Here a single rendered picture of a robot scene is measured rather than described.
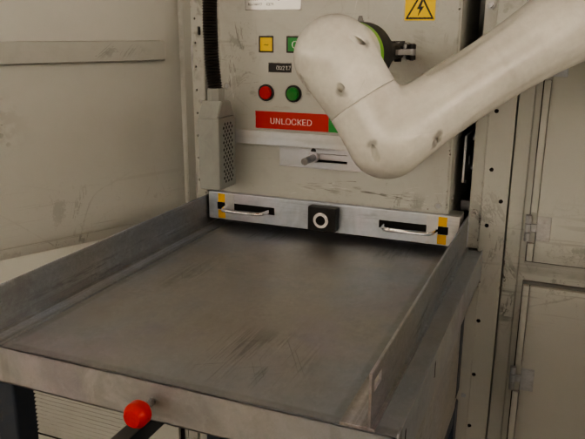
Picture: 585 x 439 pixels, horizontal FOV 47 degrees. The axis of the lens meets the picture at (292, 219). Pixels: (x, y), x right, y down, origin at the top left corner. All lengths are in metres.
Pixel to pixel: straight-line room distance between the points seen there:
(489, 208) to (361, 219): 0.25
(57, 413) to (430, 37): 1.42
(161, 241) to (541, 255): 0.73
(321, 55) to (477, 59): 0.20
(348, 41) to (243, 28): 0.55
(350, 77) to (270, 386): 0.40
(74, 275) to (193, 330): 0.26
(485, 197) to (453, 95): 0.47
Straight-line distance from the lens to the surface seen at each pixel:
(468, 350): 1.45
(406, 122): 0.87
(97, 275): 1.20
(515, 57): 0.94
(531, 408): 1.47
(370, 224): 1.34
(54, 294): 1.12
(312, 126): 1.36
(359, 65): 0.88
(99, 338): 0.99
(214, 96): 1.34
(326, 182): 1.37
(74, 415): 2.02
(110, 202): 1.48
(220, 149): 1.33
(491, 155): 1.32
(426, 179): 1.31
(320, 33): 0.88
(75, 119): 1.42
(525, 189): 1.33
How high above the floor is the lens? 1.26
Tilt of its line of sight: 16 degrees down
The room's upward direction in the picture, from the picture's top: straight up
